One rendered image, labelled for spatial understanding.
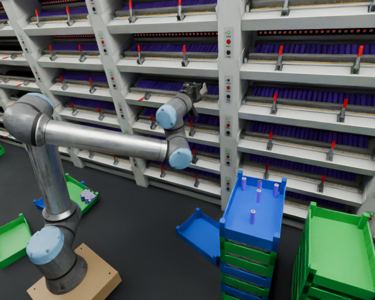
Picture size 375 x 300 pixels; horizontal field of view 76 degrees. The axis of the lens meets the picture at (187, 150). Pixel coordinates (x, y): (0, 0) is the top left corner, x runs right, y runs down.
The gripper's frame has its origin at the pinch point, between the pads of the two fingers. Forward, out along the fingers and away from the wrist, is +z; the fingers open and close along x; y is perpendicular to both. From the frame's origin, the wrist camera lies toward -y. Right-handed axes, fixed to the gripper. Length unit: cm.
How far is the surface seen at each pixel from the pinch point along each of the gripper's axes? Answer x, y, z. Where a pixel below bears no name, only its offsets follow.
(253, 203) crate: -38, -31, -37
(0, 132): 237, -67, -11
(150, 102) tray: 30.4, -8.3, -6.0
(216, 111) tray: -9.2, -8.2, -4.7
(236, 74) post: -18.9, 11.1, -4.5
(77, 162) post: 121, -75, -10
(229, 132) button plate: -16.6, -18.8, -5.6
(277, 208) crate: -48, -31, -36
